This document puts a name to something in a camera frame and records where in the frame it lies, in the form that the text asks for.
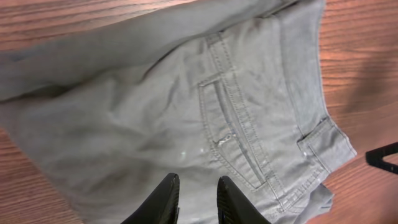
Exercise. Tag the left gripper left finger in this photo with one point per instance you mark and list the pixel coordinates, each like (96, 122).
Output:
(161, 206)

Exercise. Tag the grey shorts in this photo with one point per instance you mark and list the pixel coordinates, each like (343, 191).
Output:
(202, 89)

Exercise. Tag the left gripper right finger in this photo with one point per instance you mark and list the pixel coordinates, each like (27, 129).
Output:
(234, 207)

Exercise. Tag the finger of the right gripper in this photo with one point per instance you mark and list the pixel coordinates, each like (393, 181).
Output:
(376, 157)

